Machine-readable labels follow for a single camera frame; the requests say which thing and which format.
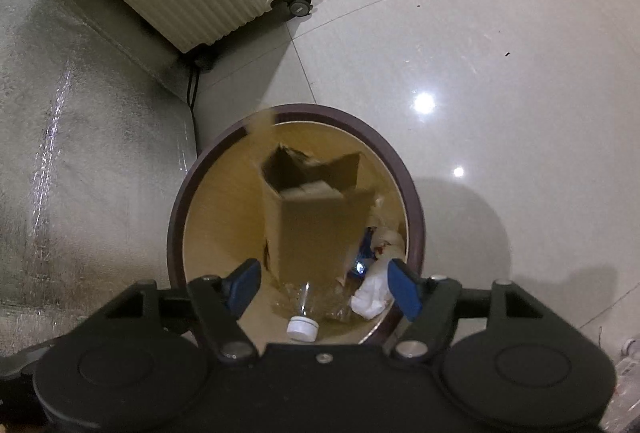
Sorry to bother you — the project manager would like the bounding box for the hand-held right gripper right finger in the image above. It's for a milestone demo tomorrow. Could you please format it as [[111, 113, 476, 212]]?
[[389, 259, 548, 359]]

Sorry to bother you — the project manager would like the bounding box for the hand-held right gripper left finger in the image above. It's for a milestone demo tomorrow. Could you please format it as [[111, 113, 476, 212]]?
[[100, 259, 262, 362]]

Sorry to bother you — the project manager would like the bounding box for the white tissue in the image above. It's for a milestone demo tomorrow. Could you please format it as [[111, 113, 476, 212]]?
[[350, 258, 401, 321], [372, 225, 407, 260]]

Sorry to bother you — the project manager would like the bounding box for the crushed blue drink can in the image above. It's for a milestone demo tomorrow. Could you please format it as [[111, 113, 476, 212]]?
[[354, 227, 382, 277]]

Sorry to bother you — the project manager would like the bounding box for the crushed clear plastic bottle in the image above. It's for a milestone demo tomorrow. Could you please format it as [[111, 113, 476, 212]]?
[[272, 282, 352, 343]]

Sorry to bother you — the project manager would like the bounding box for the brown cardboard box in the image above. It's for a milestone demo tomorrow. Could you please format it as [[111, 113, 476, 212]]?
[[259, 143, 377, 288]]

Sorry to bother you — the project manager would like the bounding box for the yellow plastic bucket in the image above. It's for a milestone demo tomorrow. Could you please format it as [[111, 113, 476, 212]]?
[[167, 104, 427, 346]]

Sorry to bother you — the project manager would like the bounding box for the black power cable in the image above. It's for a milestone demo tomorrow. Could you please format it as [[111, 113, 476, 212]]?
[[186, 60, 202, 148]]

